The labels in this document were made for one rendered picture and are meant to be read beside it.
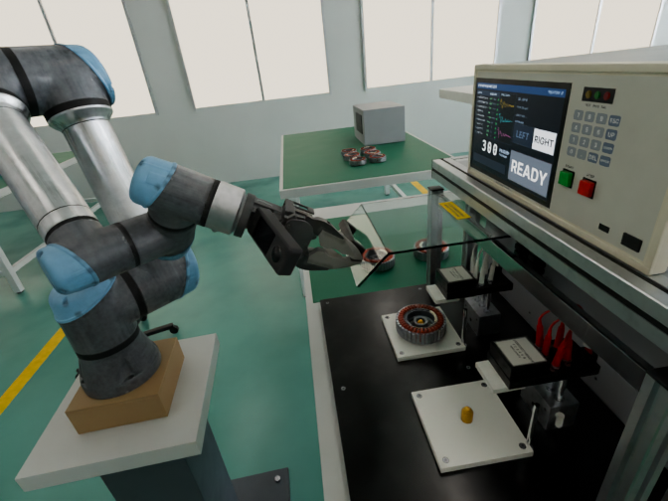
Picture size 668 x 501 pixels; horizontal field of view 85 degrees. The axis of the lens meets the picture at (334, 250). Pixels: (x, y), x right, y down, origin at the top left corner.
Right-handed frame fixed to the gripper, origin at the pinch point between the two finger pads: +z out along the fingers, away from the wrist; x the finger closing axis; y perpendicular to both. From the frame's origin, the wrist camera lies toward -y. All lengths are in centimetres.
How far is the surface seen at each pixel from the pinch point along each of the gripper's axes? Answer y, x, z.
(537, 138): -1.5, -28.6, 15.9
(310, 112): 459, 15, 30
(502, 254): -2.1, -10.7, 22.3
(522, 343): -11.3, -0.7, 27.7
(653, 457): -33.1, -4.1, 26.3
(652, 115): -18.8, -33.1, 13.4
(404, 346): 7.0, 18.5, 22.3
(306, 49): 459, -50, -3
